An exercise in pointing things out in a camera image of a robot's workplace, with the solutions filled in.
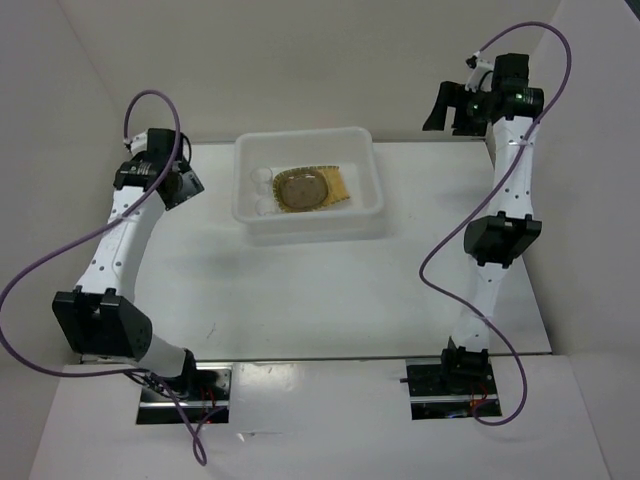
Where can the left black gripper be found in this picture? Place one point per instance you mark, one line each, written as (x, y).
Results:
(191, 185)

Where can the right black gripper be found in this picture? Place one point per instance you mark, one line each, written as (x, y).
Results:
(453, 94)

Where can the small clear glass cup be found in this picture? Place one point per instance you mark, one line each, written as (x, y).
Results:
(262, 179)
(265, 207)

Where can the bamboo woven tray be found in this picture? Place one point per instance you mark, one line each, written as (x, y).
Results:
(338, 191)

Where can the clear glass plate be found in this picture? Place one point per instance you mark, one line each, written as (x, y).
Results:
(302, 192)

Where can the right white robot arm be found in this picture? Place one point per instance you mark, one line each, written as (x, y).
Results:
(501, 232)

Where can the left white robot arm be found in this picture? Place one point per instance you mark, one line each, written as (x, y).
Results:
(98, 316)

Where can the white plastic bin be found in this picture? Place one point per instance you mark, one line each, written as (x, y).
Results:
(349, 148)

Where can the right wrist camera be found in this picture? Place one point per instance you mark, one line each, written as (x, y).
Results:
(481, 72)

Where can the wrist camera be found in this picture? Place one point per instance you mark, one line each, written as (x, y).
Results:
(137, 143)
(481, 72)

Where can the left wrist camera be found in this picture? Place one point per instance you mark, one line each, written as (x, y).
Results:
(137, 143)

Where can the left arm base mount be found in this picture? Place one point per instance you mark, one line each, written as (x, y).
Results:
(209, 401)

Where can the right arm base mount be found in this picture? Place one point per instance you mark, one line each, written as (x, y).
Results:
(432, 398)

